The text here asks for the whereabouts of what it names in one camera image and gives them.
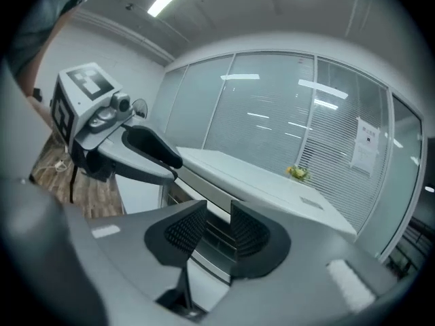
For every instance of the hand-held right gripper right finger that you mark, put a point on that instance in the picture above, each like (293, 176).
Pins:
(306, 277)

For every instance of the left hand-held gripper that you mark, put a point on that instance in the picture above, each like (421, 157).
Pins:
(85, 110)

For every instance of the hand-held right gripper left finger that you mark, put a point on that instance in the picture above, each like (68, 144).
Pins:
(142, 246)

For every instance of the person's left forearm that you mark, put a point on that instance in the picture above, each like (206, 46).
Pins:
(44, 56)

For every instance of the white toaster oven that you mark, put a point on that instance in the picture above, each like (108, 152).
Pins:
(258, 189)

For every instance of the black standing fan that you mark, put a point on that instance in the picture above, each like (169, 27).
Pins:
(141, 109)

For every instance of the black metal rack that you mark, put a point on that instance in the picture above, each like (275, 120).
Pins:
(411, 250)

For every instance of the white paper notice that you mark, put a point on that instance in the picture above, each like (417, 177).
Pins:
(365, 146)

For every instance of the ceiling sprinkler head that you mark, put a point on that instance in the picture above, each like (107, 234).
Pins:
(128, 7)

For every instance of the person's grey shirt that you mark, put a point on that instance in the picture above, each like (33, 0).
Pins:
(37, 12)

